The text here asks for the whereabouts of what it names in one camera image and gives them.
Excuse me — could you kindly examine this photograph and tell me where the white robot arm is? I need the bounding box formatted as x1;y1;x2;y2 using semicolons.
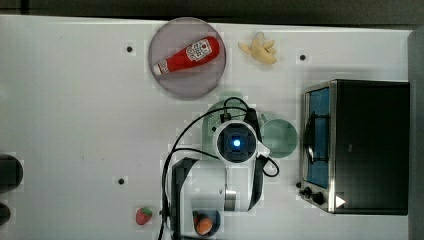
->
167;120;270;240

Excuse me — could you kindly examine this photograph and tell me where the peeled toy banana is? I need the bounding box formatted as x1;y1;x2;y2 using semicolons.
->
238;32;277;65

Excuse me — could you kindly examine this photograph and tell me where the red ketchup bottle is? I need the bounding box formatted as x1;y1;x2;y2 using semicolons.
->
153;36;220;75

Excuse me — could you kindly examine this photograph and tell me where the green cup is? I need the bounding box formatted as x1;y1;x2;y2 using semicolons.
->
260;112;298;158

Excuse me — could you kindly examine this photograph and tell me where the grey round plate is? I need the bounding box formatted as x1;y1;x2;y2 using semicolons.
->
148;17;226;98

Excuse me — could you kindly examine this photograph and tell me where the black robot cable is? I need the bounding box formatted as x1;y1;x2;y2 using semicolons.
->
156;96;280;240

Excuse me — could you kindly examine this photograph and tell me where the red toy strawberry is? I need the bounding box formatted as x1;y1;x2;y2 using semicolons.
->
136;207;152;225

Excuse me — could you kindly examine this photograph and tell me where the blue small bowl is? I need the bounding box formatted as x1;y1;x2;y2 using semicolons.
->
193;210;221;237

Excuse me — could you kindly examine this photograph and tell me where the green plastic strainer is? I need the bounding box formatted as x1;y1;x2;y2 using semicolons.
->
201;91;246;156

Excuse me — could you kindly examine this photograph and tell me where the orange toy fruit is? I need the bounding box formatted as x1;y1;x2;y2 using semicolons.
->
195;217;213;236

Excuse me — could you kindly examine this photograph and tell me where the black toaster oven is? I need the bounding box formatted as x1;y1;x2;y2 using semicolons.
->
296;79;410;215

